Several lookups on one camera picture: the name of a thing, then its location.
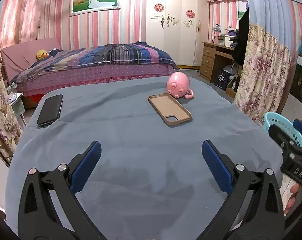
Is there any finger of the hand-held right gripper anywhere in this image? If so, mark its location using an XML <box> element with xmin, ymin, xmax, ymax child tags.
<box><xmin>268</xmin><ymin>124</ymin><xmax>302</xmax><ymax>161</ymax></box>
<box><xmin>293</xmin><ymin>118</ymin><xmax>302</xmax><ymax>141</ymax></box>

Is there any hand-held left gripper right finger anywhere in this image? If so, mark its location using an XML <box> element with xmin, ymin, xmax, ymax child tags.
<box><xmin>201</xmin><ymin>140</ymin><xmax>285</xmax><ymax>240</ymax></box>

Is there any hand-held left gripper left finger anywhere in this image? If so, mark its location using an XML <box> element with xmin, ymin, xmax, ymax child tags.
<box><xmin>17</xmin><ymin>140</ymin><xmax>102</xmax><ymax>240</ymax></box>

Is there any light blue plastic basket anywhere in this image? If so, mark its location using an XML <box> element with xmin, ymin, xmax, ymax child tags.
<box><xmin>263</xmin><ymin>112</ymin><xmax>302</xmax><ymax>149</ymax></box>

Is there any person's right hand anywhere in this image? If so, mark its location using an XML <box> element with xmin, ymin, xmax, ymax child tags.
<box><xmin>284</xmin><ymin>182</ymin><xmax>302</xmax><ymax>215</ymax></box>

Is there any black smartphone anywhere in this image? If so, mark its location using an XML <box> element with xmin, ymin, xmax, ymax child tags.
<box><xmin>37</xmin><ymin>94</ymin><xmax>64</xmax><ymax>127</ymax></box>

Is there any blue floral curtain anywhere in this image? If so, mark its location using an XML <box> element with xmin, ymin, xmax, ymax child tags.
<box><xmin>0</xmin><ymin>31</ymin><xmax>23</xmax><ymax>168</ymax></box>
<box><xmin>233</xmin><ymin>0</ymin><xmax>300</xmax><ymax>123</ymax></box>

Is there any brown phone case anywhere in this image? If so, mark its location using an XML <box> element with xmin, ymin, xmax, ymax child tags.
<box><xmin>148</xmin><ymin>93</ymin><xmax>193</xmax><ymax>127</ymax></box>

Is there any black cardboard box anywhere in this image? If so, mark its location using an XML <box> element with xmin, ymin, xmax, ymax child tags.
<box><xmin>217</xmin><ymin>69</ymin><xmax>233</xmax><ymax>91</ymax></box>

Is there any pink pig mug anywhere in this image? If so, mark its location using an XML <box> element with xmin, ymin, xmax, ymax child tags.
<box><xmin>166</xmin><ymin>71</ymin><xmax>194</xmax><ymax>99</ymax></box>

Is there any white plastic stool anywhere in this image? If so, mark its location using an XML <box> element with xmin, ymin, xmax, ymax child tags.
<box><xmin>7</xmin><ymin>82</ymin><xmax>26</xmax><ymax>127</ymax></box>

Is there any dark hanging cloth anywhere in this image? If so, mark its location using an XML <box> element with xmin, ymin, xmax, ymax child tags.
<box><xmin>233</xmin><ymin>8</ymin><xmax>250</xmax><ymax>67</ymax></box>

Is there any wooden desk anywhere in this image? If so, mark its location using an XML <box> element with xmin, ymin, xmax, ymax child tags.
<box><xmin>199</xmin><ymin>41</ymin><xmax>243</xmax><ymax>98</ymax></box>

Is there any patchwork quilt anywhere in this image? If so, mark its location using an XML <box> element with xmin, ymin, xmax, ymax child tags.
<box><xmin>11</xmin><ymin>42</ymin><xmax>179</xmax><ymax>83</ymax></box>

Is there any white storage box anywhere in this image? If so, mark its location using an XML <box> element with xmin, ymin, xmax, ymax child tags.
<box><xmin>217</xmin><ymin>33</ymin><xmax>235</xmax><ymax>47</ymax></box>

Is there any yellow duck plush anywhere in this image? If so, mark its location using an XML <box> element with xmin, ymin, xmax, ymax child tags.
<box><xmin>36</xmin><ymin>49</ymin><xmax>49</xmax><ymax>61</ymax></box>

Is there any desk lamp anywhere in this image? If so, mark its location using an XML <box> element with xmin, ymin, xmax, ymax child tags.
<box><xmin>211</xmin><ymin>23</ymin><xmax>221</xmax><ymax>44</ymax></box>

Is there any pink bed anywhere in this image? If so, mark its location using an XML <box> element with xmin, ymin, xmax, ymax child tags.
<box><xmin>0</xmin><ymin>37</ymin><xmax>179</xmax><ymax>103</ymax></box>

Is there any white wardrobe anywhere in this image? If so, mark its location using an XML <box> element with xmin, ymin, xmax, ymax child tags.
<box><xmin>146</xmin><ymin>0</ymin><xmax>210</xmax><ymax>68</ymax></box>

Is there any pink curtain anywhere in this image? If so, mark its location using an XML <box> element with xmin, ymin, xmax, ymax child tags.
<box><xmin>0</xmin><ymin>0</ymin><xmax>64</xmax><ymax>47</ymax></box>

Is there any framed wall poster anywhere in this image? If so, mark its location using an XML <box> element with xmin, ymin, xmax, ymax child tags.
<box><xmin>69</xmin><ymin>0</ymin><xmax>122</xmax><ymax>17</ymax></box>

